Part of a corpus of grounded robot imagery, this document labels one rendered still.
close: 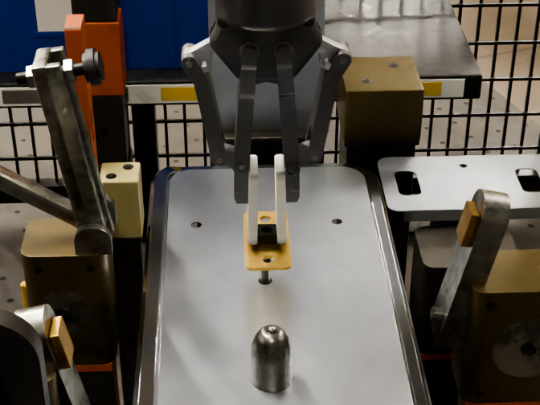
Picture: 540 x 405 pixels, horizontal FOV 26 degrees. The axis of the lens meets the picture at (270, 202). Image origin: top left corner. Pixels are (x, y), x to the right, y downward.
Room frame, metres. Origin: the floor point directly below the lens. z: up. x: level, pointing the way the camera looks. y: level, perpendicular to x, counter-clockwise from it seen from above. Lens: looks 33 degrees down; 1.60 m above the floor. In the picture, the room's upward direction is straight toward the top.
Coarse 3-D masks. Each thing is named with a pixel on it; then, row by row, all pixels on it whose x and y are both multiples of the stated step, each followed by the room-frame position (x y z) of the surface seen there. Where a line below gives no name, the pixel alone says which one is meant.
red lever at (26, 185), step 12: (0, 168) 0.80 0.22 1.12; (0, 180) 0.79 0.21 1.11; (12, 180) 0.79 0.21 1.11; (24, 180) 0.80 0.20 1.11; (12, 192) 0.79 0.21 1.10; (24, 192) 0.79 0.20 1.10; (36, 192) 0.80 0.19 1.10; (48, 192) 0.80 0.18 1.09; (36, 204) 0.79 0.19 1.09; (48, 204) 0.79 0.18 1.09; (60, 204) 0.80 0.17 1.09; (60, 216) 0.79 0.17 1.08; (72, 216) 0.79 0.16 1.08
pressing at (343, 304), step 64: (192, 192) 0.95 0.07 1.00; (320, 192) 0.95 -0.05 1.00; (192, 256) 0.85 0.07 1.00; (320, 256) 0.85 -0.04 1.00; (384, 256) 0.85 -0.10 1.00; (192, 320) 0.76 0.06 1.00; (256, 320) 0.76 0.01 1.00; (320, 320) 0.76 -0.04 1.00; (384, 320) 0.76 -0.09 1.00; (192, 384) 0.68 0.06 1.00; (320, 384) 0.68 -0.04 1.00; (384, 384) 0.68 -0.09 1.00
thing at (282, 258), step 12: (264, 216) 0.85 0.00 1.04; (264, 228) 0.81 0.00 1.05; (264, 240) 0.80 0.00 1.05; (276, 240) 0.80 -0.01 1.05; (288, 240) 0.81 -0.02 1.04; (252, 252) 0.79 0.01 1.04; (264, 252) 0.79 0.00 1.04; (276, 252) 0.79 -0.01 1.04; (288, 252) 0.79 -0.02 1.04; (252, 264) 0.77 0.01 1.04; (264, 264) 0.77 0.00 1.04; (276, 264) 0.77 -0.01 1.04; (288, 264) 0.77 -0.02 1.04
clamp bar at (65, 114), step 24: (48, 48) 0.82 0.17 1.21; (24, 72) 0.80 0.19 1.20; (48, 72) 0.78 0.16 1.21; (72, 72) 0.80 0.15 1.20; (96, 72) 0.79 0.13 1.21; (48, 96) 0.78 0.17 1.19; (72, 96) 0.81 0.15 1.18; (48, 120) 0.78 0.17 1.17; (72, 120) 0.79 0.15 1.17; (72, 144) 0.79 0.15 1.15; (72, 168) 0.79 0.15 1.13; (96, 168) 0.82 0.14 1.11; (72, 192) 0.79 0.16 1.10; (96, 192) 0.79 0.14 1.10; (96, 216) 0.79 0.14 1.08
